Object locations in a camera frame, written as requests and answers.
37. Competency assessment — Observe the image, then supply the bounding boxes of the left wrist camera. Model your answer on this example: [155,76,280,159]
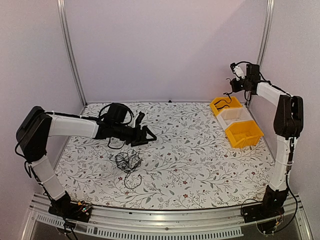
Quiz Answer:
[133,111,145,128]

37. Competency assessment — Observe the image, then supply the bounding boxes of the near yellow plastic bin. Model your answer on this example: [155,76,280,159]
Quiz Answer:
[225,120,264,149]

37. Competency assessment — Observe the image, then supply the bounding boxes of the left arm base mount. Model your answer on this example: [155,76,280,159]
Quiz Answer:
[47,192,93,223]

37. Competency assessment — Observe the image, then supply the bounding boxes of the far yellow plastic bin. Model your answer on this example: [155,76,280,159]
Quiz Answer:
[209,96,243,116]

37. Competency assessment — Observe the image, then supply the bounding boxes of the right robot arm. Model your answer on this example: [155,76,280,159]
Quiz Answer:
[230,61,304,198]

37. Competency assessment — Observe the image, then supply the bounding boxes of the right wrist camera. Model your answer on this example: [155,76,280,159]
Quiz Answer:
[230,62,246,81]

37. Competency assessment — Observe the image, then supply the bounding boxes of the aluminium frame post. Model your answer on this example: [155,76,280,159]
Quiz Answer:
[245,0,275,106]
[56,0,88,107]

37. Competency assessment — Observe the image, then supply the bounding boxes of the left aluminium frame post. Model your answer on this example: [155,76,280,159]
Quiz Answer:
[56,0,88,107]

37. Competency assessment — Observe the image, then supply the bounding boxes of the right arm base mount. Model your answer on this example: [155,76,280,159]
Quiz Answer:
[240,186,289,235]

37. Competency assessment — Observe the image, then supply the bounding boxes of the yellow plastic bin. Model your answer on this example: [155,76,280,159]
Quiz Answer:
[225,120,264,149]
[209,96,243,116]

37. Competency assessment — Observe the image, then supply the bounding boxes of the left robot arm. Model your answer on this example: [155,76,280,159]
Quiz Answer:
[15,102,157,217]

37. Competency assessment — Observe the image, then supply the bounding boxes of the white translucent plastic bin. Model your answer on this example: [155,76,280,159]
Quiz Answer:
[216,107,253,130]

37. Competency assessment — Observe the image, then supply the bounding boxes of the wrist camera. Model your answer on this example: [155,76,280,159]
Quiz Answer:
[133,111,145,128]
[230,62,246,81]

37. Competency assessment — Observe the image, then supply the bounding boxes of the front aluminium rail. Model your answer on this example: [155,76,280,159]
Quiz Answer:
[22,194,315,240]

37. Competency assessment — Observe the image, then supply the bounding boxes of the black cable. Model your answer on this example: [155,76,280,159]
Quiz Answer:
[215,77,235,111]

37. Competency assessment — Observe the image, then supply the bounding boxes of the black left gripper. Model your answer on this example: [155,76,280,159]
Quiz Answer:
[113,123,158,148]

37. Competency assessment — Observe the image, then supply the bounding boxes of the floral patterned table mat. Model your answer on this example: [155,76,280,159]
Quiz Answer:
[55,102,275,210]

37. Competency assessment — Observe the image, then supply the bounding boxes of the thin black cables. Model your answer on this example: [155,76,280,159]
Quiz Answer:
[108,148,145,190]

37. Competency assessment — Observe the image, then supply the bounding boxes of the right aluminium frame post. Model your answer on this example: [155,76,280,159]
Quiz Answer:
[245,0,275,106]

